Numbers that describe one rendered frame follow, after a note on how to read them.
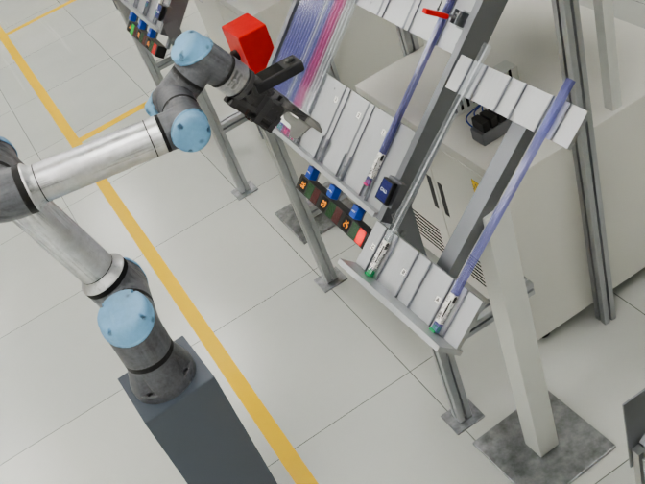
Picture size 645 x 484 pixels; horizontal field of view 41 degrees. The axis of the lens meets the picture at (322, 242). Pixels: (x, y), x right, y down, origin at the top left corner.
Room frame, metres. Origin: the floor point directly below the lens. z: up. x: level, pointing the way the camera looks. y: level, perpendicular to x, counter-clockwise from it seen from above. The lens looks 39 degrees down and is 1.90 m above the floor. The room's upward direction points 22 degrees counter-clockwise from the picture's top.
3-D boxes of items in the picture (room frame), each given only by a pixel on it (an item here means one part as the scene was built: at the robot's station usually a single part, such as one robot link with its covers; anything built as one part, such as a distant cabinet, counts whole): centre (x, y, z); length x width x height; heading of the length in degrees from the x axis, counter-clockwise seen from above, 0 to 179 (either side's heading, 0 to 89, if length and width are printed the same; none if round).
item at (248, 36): (2.54, -0.02, 0.39); 0.24 x 0.24 x 0.78; 15
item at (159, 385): (1.44, 0.45, 0.60); 0.15 x 0.15 x 0.10
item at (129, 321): (1.45, 0.45, 0.72); 0.13 x 0.12 x 0.14; 7
